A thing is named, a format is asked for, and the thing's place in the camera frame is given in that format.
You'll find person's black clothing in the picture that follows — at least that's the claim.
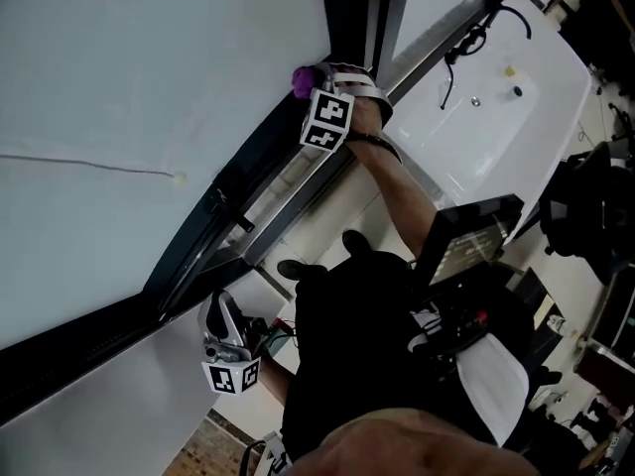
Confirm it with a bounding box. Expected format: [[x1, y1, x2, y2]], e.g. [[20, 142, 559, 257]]
[[279, 247, 548, 461]]

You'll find person's right forearm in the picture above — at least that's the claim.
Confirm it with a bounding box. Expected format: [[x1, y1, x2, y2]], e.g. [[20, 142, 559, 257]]
[[348, 139, 444, 260]]

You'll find white harness strap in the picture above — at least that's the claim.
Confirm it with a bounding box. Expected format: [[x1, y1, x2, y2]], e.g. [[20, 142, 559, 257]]
[[259, 429, 295, 476], [406, 309, 532, 448]]

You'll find person's black shoe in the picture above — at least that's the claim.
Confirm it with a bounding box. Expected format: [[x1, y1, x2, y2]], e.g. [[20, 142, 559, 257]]
[[341, 229, 369, 258], [277, 259, 327, 281]]

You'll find thin cord with white cap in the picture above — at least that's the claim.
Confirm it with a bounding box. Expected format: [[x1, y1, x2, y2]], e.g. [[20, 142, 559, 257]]
[[0, 153, 189, 188]]

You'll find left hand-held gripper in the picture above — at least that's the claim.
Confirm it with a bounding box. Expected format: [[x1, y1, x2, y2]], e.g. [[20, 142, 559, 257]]
[[197, 290, 272, 396]]

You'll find thin black cable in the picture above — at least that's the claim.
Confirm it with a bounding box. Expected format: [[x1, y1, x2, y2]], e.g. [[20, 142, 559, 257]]
[[266, 313, 300, 347]]

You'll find black chest-mounted device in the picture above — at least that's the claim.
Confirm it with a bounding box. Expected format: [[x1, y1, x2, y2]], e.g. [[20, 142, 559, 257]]
[[411, 304, 491, 382]]

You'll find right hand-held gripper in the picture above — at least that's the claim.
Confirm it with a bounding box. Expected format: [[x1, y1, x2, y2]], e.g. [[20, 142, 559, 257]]
[[299, 61, 394, 153]]

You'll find person's right hand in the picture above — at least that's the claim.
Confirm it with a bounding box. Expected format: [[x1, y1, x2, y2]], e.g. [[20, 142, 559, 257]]
[[345, 97, 384, 142]]

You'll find large frosted window pane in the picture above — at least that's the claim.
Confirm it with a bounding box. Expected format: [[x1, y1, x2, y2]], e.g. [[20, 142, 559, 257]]
[[0, 0, 334, 352]]

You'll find black window frame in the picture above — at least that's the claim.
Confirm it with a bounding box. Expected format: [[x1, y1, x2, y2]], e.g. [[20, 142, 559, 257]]
[[0, 0, 547, 426]]

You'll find black office chair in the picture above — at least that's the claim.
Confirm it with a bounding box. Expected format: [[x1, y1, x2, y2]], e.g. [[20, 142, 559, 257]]
[[539, 140, 635, 280]]

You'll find black window handle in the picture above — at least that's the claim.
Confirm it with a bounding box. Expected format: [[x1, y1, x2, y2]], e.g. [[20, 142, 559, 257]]
[[211, 187, 257, 233]]

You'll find thick black harness cable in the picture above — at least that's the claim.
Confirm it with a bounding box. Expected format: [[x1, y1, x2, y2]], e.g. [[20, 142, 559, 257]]
[[239, 438, 269, 476]]

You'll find black wristband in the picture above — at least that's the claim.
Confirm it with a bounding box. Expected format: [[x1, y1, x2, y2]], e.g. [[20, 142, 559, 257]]
[[344, 132, 404, 165]]

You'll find person's right black shoe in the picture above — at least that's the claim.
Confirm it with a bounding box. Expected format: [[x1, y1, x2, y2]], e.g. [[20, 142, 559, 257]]
[[341, 229, 369, 258]]

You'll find person's face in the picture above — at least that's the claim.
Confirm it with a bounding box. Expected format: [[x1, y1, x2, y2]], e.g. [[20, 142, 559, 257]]
[[291, 406, 543, 476]]

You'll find person's left forearm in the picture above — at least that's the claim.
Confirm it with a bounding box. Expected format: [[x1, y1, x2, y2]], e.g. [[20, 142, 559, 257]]
[[257, 351, 300, 407]]

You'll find person's left black shoe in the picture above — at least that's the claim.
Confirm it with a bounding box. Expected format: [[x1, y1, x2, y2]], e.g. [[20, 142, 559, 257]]
[[277, 259, 327, 281]]

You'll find black flat screen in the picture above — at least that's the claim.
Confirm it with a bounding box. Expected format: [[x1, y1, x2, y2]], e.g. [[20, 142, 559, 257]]
[[415, 192, 523, 293]]

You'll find purple cloth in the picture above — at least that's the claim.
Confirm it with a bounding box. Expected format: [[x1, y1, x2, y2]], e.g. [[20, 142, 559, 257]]
[[291, 64, 319, 100]]

